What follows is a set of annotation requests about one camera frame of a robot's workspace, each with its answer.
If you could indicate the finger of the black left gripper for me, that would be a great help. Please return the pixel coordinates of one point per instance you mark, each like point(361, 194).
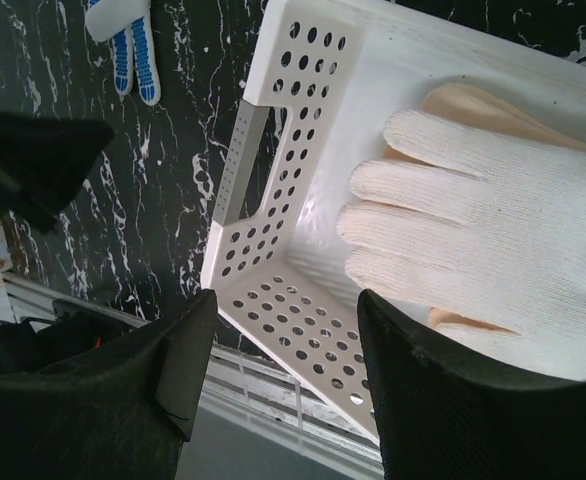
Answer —
point(44, 162)

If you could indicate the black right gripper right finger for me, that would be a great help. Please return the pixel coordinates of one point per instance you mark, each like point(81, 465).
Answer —
point(444, 411)

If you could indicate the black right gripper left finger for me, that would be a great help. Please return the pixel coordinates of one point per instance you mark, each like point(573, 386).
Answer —
point(122, 410)

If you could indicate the white glove orange cuff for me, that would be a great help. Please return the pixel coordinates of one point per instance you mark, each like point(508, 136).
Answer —
point(490, 227)

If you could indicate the cream glove red cuff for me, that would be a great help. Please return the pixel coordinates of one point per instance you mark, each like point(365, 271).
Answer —
point(477, 108)

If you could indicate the white perforated storage basket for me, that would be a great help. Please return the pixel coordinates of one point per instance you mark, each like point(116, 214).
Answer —
point(380, 149)

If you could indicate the blue dotted glove peace sign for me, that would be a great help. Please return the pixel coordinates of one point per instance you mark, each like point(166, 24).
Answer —
point(126, 26)

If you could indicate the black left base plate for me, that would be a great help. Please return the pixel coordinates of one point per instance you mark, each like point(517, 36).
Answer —
point(103, 326)

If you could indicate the aluminium front rail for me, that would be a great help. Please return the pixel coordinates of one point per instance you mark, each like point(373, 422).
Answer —
point(263, 398)

